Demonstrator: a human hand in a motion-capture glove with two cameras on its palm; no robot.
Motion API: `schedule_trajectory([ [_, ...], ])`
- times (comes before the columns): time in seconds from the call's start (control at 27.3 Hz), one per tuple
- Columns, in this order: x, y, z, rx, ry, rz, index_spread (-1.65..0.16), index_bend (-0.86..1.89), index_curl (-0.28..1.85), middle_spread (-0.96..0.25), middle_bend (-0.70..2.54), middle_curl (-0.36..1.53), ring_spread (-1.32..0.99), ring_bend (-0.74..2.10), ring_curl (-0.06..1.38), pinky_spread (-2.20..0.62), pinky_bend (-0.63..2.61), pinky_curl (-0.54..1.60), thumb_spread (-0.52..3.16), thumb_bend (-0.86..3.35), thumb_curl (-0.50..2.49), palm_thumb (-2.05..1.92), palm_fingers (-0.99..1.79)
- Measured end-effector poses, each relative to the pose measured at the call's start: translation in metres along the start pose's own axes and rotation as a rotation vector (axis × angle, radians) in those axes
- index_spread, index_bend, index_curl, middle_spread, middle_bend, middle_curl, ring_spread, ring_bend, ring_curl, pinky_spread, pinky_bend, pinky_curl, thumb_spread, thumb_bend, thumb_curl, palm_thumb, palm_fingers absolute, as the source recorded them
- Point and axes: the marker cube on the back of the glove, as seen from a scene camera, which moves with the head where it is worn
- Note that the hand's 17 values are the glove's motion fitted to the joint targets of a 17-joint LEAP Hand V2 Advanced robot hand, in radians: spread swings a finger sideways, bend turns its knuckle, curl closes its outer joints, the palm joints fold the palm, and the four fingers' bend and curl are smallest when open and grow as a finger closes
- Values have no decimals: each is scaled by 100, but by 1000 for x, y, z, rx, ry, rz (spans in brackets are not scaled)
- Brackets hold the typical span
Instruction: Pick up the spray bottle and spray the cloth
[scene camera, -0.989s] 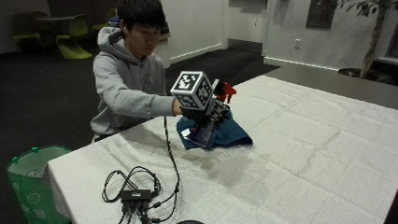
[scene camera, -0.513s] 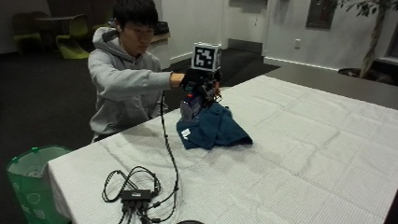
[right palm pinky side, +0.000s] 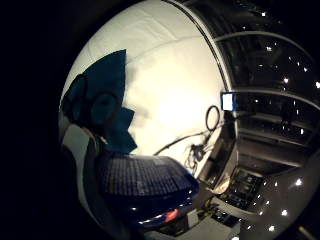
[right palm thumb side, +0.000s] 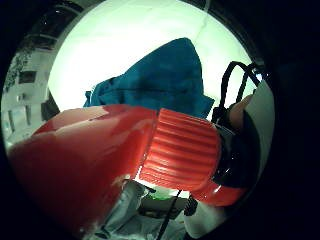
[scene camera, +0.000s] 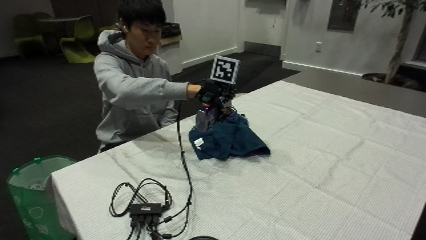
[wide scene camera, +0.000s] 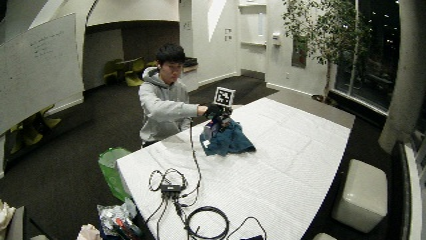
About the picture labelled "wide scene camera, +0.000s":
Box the coiled black cable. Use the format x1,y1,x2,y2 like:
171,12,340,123
184,205,232,240

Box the white marker cube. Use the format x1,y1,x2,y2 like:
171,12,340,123
213,86,237,108

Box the black hub box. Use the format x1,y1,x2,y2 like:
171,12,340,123
159,183,184,194

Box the green plastic bag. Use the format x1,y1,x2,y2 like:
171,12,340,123
98,147,134,203

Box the large window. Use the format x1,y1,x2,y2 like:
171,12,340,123
335,0,404,113

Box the large whiteboard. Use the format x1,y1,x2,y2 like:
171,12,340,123
0,12,86,135

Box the the person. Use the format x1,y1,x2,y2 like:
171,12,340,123
138,43,209,148

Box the thin looped black cable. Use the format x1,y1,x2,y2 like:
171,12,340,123
148,168,189,193

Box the teal blue garment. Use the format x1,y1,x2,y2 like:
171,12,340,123
199,117,257,157

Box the white quilted table cover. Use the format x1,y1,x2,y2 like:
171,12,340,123
116,97,352,240

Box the yellow-green chair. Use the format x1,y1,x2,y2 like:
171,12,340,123
7,104,63,155
103,57,148,88

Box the indoor tree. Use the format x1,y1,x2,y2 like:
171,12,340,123
281,0,372,104

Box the clear plastic bag of items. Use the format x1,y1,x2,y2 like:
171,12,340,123
96,197,144,240

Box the white door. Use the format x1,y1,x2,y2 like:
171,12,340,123
237,2,269,74

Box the white cube stool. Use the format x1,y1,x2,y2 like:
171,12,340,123
331,158,389,234

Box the long black cable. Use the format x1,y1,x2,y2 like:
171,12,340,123
179,117,204,201

